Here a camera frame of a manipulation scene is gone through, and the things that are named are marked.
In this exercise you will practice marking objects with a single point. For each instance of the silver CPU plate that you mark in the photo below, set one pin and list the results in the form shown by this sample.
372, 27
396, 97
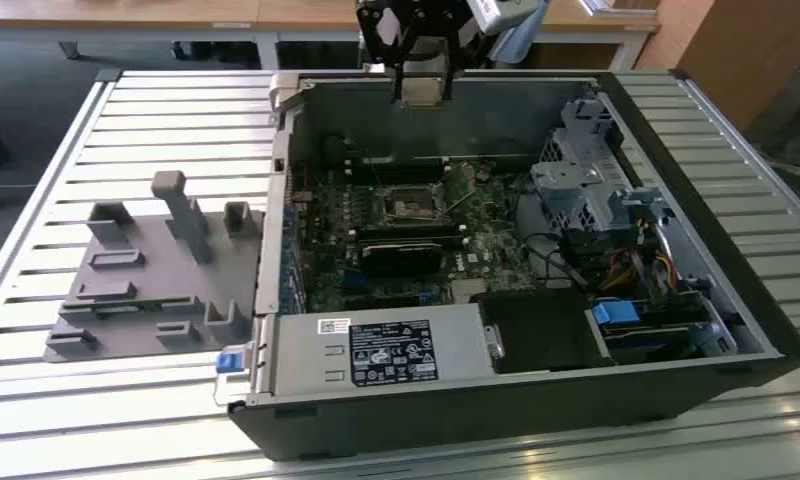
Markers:
422, 92

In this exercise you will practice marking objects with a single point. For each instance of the wooden cabinet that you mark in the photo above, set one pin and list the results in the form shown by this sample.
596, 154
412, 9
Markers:
740, 50

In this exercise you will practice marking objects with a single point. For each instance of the grey plastic parts rack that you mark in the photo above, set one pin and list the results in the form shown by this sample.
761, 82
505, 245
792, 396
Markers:
146, 280

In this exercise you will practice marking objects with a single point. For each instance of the CPU socket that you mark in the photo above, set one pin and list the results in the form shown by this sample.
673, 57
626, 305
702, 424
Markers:
413, 205

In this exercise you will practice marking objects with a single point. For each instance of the green motherboard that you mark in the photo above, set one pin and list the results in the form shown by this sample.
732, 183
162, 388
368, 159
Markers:
493, 250

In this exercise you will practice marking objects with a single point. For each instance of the black expansion card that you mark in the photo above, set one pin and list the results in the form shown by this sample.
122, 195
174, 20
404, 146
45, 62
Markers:
400, 260

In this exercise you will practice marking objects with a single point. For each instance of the blue-grey plastic bracket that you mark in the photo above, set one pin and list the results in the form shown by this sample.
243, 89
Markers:
642, 197

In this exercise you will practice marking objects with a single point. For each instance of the black PC case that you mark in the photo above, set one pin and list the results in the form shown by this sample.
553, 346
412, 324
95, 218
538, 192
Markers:
440, 425

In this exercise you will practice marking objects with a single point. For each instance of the silver chipset heatsink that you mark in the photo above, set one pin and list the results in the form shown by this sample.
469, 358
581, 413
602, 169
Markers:
469, 290

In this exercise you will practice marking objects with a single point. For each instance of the blue case latch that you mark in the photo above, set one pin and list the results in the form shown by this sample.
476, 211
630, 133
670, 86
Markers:
229, 362

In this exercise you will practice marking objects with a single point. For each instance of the stack of papers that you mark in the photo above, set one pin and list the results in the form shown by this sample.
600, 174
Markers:
613, 6

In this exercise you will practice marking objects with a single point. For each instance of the green RAM stick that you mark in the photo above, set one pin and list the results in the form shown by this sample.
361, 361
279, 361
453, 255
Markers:
146, 304

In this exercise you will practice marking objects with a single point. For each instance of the wooden desk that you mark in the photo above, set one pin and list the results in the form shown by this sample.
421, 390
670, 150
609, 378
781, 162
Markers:
139, 12

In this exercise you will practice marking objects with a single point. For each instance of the blue disk carrier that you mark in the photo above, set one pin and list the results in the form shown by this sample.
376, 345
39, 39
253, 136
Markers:
614, 316

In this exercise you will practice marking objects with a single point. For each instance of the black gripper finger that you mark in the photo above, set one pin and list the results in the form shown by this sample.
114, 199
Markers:
400, 75
452, 75

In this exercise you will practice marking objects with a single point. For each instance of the metal drive cage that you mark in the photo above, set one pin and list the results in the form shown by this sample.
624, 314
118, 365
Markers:
560, 200

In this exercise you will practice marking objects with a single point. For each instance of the black RAM slot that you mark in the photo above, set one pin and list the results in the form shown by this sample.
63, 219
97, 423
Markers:
406, 237
402, 177
406, 164
406, 229

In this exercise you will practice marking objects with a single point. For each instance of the silver power supply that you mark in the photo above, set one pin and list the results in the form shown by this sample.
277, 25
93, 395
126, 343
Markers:
306, 360

